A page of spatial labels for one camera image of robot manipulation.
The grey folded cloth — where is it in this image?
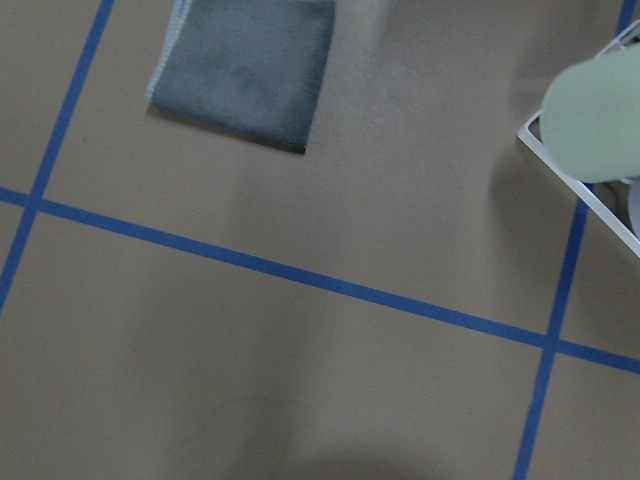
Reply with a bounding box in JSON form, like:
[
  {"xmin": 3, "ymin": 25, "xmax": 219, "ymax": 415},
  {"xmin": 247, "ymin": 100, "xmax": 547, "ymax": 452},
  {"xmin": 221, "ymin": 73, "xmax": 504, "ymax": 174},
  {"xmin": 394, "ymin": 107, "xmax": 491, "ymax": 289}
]
[{"xmin": 145, "ymin": 1, "xmax": 337, "ymax": 152}]

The pale green plate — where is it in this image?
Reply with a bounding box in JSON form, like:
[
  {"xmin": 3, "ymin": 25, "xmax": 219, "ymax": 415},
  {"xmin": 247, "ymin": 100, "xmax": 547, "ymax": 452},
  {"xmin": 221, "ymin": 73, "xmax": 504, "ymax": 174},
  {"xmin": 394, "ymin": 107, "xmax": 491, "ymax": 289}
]
[{"xmin": 540, "ymin": 45, "xmax": 639, "ymax": 183}]

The lilac cup on rack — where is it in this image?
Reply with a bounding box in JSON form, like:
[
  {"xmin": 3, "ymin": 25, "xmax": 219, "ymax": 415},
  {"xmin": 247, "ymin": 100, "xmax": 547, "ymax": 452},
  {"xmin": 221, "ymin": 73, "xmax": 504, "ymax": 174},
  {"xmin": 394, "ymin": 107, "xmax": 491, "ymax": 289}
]
[{"xmin": 627, "ymin": 177, "xmax": 640, "ymax": 237}]

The white wire rack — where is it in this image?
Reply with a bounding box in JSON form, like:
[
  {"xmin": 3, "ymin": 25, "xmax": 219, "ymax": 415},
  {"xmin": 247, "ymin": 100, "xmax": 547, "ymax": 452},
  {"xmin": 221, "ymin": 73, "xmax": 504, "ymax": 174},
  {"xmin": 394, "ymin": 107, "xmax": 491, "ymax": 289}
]
[{"xmin": 517, "ymin": 19, "xmax": 639, "ymax": 258}]

